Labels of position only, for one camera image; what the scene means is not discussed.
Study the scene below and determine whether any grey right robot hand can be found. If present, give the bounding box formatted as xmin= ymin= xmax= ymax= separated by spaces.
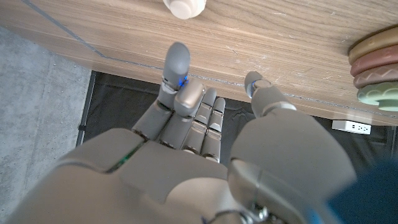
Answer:
xmin=6 ymin=42 xmax=357 ymax=224

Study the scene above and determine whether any black backdrop stand pole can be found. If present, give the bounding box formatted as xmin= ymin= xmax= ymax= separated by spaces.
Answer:
xmin=76 ymin=70 xmax=97 ymax=147

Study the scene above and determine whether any small beige toy ring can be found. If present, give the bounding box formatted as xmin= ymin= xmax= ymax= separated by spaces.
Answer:
xmin=163 ymin=0 xmax=207 ymax=20

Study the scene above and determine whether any red toy ring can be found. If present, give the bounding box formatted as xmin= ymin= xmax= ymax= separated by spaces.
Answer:
xmin=350 ymin=45 xmax=398 ymax=78

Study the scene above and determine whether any orange toy ring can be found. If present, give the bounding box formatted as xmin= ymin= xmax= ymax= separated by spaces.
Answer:
xmin=348 ymin=26 xmax=398 ymax=65

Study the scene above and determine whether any pink toy ring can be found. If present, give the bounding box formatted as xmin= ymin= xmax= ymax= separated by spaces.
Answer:
xmin=353 ymin=63 xmax=398 ymax=90

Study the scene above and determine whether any blue right wrist connector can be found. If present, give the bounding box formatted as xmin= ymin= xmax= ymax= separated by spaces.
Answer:
xmin=325 ymin=160 xmax=398 ymax=224

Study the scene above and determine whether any white power strip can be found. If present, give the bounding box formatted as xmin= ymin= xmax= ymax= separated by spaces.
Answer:
xmin=331 ymin=119 xmax=373 ymax=136

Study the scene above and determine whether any black backdrop curtain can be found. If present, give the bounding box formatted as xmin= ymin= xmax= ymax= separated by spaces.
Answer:
xmin=79 ymin=70 xmax=398 ymax=175

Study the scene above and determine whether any green toy ring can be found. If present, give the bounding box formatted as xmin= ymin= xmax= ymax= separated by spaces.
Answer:
xmin=356 ymin=81 xmax=398 ymax=112

